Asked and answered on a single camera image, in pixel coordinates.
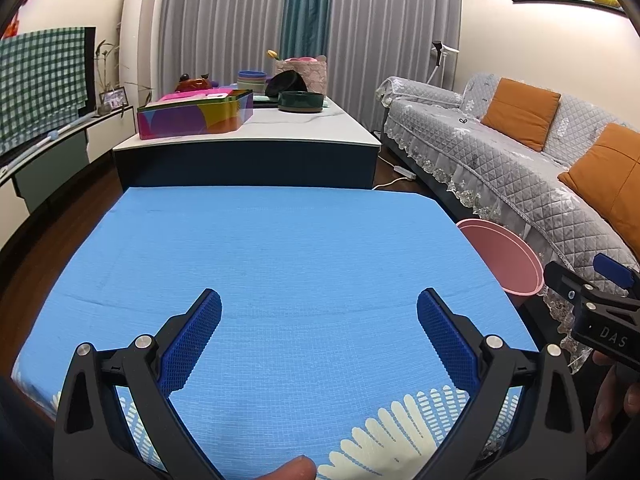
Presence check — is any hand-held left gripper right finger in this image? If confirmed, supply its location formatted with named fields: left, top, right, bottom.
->
left=416, top=287, right=586, bottom=480

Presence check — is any person's left hand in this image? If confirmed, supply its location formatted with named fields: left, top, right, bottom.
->
left=247, top=455, right=317, bottom=480

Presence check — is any thin bamboo plant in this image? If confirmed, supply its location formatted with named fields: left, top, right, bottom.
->
left=95, top=40, right=151, bottom=111

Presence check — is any blue table cover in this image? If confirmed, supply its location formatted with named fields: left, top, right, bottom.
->
left=11, top=186, right=543, bottom=480

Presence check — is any orange cushion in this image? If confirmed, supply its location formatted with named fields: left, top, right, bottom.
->
left=481, top=77, right=561, bottom=152
left=557, top=122, right=640, bottom=256

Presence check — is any reddish brown teapot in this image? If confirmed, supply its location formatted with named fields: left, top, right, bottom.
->
left=175, top=74, right=213, bottom=93

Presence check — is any black hat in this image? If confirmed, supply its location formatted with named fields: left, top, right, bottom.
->
left=264, top=70, right=307, bottom=99

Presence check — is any pink plastic bin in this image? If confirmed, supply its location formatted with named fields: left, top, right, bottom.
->
left=456, top=218, right=545, bottom=296

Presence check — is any green checked cloth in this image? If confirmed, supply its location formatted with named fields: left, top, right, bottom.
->
left=0, top=26, right=88, bottom=143

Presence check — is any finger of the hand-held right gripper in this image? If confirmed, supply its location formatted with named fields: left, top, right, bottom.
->
left=594, top=253, right=640, bottom=301
left=543, top=261, right=599, bottom=307

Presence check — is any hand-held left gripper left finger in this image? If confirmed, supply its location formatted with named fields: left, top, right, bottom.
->
left=52, top=288, right=223, bottom=480

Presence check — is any white floor lamp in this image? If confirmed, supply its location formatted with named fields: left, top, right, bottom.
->
left=427, top=40, right=461, bottom=86

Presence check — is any multicoloured rectangular box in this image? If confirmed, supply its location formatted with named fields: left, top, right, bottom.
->
left=136, top=89, right=254, bottom=141

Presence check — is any small photo frame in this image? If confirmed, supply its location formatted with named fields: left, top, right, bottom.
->
left=98, top=87, right=128, bottom=111

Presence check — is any pink lace basket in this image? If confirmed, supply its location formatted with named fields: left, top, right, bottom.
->
left=275, top=55, right=328, bottom=98

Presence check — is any grey quilted sofa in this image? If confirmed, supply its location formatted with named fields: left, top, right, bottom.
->
left=376, top=72, right=640, bottom=376

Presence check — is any white rod with blue ball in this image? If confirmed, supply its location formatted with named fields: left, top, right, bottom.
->
left=0, top=112, right=96, bottom=171

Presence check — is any television cabinet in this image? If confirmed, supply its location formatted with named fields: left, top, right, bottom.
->
left=0, top=105, right=138, bottom=211

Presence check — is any black television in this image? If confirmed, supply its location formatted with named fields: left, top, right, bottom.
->
left=0, top=26, right=97, bottom=166

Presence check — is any teal curtain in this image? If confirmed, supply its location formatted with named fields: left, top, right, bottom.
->
left=280, top=0, right=333, bottom=61

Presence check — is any grey curtain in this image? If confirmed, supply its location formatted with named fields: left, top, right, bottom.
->
left=159, top=0, right=296, bottom=86
left=320, top=0, right=463, bottom=133

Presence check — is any white-top coffee table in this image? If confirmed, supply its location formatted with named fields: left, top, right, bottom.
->
left=112, top=94, right=383, bottom=192

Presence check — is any person's right hand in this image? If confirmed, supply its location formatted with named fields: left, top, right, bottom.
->
left=585, top=350, right=632, bottom=456

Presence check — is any white tower air conditioner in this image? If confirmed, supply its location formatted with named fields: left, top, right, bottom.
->
left=120, top=0, right=168, bottom=106

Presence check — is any stack of pastel bowls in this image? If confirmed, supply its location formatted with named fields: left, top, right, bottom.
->
left=236, top=70, right=268, bottom=93

